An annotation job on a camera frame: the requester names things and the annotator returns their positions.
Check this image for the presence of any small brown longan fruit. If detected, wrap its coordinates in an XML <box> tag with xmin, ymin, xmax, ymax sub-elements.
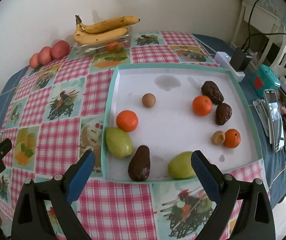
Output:
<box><xmin>141</xmin><ymin>93</ymin><xmax>156</xmax><ymax>108</ymax></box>

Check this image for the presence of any pink checkered fruit tablecloth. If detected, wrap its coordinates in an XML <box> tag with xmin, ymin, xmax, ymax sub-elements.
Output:
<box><xmin>0</xmin><ymin>31</ymin><xmax>286</xmax><ymax>240</ymax></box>

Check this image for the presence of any large red apple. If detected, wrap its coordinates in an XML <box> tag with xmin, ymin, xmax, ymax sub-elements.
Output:
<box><xmin>51</xmin><ymin>40</ymin><xmax>70</xmax><ymax>60</ymax></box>

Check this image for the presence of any dark wrinkled avocado on tray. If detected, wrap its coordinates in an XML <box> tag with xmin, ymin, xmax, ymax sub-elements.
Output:
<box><xmin>201</xmin><ymin>81</ymin><xmax>224</xmax><ymax>105</ymax></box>

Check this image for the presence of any large orange tangerine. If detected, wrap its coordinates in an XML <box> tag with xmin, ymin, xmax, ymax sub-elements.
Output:
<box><xmin>192</xmin><ymin>95</ymin><xmax>212</xmax><ymax>116</ymax></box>

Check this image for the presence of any teal plastic box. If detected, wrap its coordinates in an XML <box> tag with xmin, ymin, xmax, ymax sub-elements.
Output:
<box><xmin>251</xmin><ymin>64</ymin><xmax>280</xmax><ymax>98</ymax></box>

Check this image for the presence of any middle red apple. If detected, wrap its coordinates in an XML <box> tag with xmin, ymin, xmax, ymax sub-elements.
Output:
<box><xmin>39</xmin><ymin>47</ymin><xmax>52</xmax><ymax>65</ymax></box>

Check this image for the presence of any white tray with teal rim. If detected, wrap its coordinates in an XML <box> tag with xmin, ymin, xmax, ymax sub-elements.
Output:
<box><xmin>103</xmin><ymin>63</ymin><xmax>263</xmax><ymax>183</ymax></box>

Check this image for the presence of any green guava fruit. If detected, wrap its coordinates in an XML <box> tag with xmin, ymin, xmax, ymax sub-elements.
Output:
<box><xmin>105</xmin><ymin>127</ymin><xmax>133</xmax><ymax>159</ymax></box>
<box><xmin>167</xmin><ymin>151</ymin><xmax>196</xmax><ymax>179</ymax></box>

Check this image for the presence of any brown round longan fruit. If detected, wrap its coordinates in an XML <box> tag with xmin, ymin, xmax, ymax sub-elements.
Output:
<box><xmin>211</xmin><ymin>131</ymin><xmax>225</xmax><ymax>146</ymax></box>

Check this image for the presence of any small orange tangerine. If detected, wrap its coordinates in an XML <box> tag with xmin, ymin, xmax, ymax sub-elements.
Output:
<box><xmin>224</xmin><ymin>129</ymin><xmax>241</xmax><ymax>148</ymax></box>

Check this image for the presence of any upper yellow banana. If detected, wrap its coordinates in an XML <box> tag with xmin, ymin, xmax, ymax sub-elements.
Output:
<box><xmin>75</xmin><ymin>15</ymin><xmax>140</xmax><ymax>34</ymax></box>

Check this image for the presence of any black power adapter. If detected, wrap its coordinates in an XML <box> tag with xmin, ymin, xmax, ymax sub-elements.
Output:
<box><xmin>230</xmin><ymin>47</ymin><xmax>252</xmax><ymax>72</ymax></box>

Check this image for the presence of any lower yellow banana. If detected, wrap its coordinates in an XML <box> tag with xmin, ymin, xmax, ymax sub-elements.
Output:
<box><xmin>73</xmin><ymin>25</ymin><xmax>127</xmax><ymax>45</ymax></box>

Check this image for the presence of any white phone stand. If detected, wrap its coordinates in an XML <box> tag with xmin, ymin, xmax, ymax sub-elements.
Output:
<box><xmin>253</xmin><ymin>99</ymin><xmax>272</xmax><ymax>144</ymax></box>

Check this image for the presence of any yellow banana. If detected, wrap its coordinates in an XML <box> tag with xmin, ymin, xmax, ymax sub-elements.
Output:
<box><xmin>73</xmin><ymin>25</ymin><xmax>127</xmax><ymax>45</ymax></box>
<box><xmin>75</xmin><ymin>15</ymin><xmax>140</xmax><ymax>34</ymax></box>

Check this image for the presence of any clear plastic fruit container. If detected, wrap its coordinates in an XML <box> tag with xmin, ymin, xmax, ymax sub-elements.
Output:
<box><xmin>72</xmin><ymin>33</ymin><xmax>132</xmax><ymax>56</ymax></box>

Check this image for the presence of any orange fruit in container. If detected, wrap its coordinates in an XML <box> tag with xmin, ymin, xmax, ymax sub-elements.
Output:
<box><xmin>106</xmin><ymin>41</ymin><xmax>119</xmax><ymax>51</ymax></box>

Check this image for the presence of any white power strip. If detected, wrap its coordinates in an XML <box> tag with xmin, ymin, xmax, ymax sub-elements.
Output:
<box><xmin>214</xmin><ymin>51</ymin><xmax>245</xmax><ymax>82</ymax></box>

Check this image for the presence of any dark brown avocado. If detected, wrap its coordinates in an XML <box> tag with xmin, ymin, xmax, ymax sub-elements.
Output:
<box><xmin>215</xmin><ymin>103</ymin><xmax>232</xmax><ymax>126</ymax></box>
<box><xmin>128</xmin><ymin>145</ymin><xmax>151</xmax><ymax>181</ymax></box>

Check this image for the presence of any small pale red apple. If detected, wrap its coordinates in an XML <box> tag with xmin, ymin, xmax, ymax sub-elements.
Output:
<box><xmin>29</xmin><ymin>53</ymin><xmax>40</xmax><ymax>69</ymax></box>

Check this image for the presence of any white wooden furniture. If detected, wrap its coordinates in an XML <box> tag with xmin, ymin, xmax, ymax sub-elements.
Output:
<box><xmin>231</xmin><ymin>0</ymin><xmax>286</xmax><ymax>77</ymax></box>

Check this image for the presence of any black cable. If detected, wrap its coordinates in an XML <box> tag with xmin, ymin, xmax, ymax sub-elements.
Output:
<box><xmin>241</xmin><ymin>0</ymin><xmax>286</xmax><ymax>53</ymax></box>

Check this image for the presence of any smartphone on stand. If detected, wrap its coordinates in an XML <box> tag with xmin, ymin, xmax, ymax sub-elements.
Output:
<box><xmin>263</xmin><ymin>89</ymin><xmax>285</xmax><ymax>152</ymax></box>

